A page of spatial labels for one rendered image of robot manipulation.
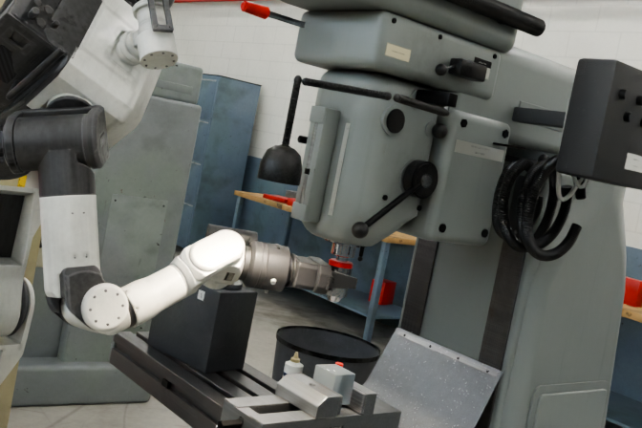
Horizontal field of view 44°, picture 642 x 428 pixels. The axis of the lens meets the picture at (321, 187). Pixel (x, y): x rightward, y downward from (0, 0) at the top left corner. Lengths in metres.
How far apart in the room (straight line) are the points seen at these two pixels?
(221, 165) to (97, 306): 7.56
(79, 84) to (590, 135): 0.89
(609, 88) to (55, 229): 0.96
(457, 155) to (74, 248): 0.72
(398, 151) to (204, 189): 7.38
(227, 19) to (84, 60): 8.73
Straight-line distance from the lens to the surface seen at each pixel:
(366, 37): 1.41
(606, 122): 1.47
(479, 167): 1.61
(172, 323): 1.93
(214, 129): 8.76
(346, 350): 3.84
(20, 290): 1.82
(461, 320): 1.83
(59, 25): 1.46
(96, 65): 1.46
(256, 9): 1.48
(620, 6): 6.35
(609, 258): 1.94
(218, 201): 8.91
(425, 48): 1.46
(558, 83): 1.80
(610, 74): 1.48
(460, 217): 1.59
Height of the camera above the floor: 1.48
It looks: 3 degrees down
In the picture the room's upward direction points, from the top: 11 degrees clockwise
